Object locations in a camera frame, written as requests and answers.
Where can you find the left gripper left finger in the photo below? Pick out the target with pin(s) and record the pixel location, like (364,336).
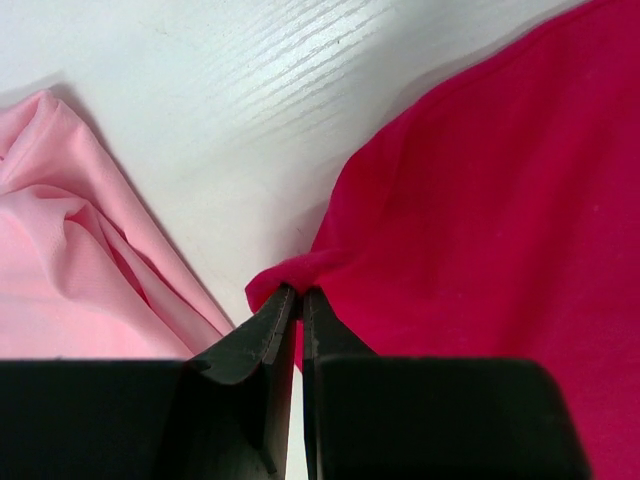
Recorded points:
(230,415)

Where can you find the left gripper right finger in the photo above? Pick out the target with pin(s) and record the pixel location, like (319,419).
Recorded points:
(324,334)

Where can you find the magenta t shirt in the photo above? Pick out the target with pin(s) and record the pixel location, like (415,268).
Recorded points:
(499,216)

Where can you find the folded pink t shirt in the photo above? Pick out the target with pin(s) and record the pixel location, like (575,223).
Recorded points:
(85,271)

